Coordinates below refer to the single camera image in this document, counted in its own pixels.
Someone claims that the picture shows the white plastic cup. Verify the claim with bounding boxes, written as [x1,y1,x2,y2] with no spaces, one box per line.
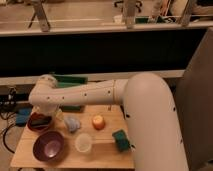
[75,133,93,154]

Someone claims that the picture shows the purple bowl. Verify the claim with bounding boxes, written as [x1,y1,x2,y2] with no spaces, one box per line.
[33,131,64,162]

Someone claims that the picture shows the orange round fruit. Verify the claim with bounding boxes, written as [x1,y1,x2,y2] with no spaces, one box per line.
[92,115,105,130]

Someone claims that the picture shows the black eraser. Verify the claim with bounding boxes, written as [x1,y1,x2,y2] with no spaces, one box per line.
[31,116,52,127]

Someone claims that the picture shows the green plastic tray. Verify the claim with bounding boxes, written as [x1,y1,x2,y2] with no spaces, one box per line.
[54,74,88,112]

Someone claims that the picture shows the reddish brown bowl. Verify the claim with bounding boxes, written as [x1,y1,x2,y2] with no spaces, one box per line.
[27,112,52,132]

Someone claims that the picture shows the light blue crumpled cloth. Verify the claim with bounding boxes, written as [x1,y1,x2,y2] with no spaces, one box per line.
[64,117,81,133]

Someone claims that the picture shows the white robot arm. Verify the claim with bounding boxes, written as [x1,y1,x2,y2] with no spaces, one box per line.
[29,72,189,171]

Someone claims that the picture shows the blue sponge beside table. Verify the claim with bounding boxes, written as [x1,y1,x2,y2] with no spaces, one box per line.
[15,108,32,127]

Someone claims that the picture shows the black cables on floor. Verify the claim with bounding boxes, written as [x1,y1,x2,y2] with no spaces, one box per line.
[0,99,18,154]

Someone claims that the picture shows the green sponge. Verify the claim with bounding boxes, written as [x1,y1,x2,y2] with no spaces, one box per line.
[112,130,130,152]

